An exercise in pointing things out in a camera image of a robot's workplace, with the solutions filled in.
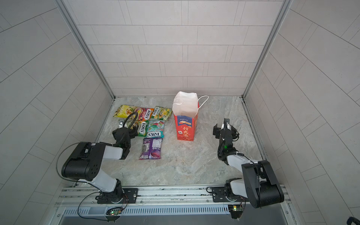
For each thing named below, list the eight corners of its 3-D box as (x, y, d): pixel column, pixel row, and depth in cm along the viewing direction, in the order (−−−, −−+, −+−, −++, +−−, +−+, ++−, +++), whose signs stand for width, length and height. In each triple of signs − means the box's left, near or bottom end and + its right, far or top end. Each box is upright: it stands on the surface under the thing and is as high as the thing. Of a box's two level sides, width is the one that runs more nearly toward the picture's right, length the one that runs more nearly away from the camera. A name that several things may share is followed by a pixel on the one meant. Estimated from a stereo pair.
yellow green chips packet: (116, 119, 104) (113, 115, 100) (120, 109, 110) (118, 105, 106) (135, 119, 104) (133, 115, 100) (138, 109, 110) (136, 105, 106)
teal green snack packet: (146, 138, 93) (145, 135, 91) (149, 122, 101) (149, 120, 99) (164, 138, 94) (163, 135, 91) (165, 122, 101) (165, 120, 99)
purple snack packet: (140, 159, 85) (139, 157, 82) (144, 140, 93) (143, 137, 91) (160, 159, 85) (159, 157, 83) (162, 140, 93) (161, 138, 91)
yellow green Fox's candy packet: (152, 119, 104) (151, 116, 101) (156, 109, 111) (155, 106, 108) (168, 122, 103) (168, 119, 100) (171, 111, 109) (171, 108, 106)
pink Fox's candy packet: (134, 120, 104) (132, 118, 101) (137, 110, 110) (136, 107, 108) (151, 120, 104) (150, 118, 101) (153, 110, 110) (153, 107, 108)
